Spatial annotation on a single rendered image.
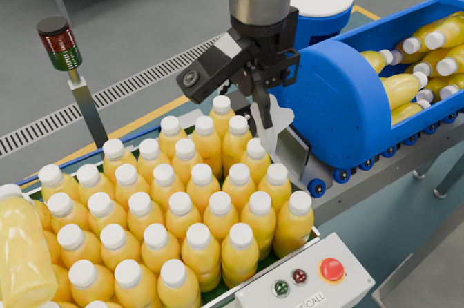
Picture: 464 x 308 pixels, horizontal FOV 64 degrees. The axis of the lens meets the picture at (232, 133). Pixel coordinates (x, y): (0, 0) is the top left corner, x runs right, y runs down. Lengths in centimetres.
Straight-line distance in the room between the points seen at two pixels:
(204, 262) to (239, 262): 6
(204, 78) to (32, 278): 36
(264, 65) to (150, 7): 287
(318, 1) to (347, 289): 95
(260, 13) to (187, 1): 294
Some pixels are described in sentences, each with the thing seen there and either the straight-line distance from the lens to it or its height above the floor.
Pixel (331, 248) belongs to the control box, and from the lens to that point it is 67.
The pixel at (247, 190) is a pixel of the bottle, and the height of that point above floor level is 107.
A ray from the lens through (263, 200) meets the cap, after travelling 68.
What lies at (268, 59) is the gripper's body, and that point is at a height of 137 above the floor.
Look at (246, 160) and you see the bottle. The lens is 77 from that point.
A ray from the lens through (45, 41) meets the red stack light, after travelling 87.
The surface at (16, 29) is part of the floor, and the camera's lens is 345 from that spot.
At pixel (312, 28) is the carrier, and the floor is 99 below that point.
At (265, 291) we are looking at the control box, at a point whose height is 110.
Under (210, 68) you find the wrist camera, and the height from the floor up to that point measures 138.
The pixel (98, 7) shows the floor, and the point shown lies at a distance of 346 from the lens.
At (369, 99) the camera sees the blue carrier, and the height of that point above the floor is 120.
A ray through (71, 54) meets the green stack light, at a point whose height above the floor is 120.
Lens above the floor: 169
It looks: 50 degrees down
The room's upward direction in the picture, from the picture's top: straight up
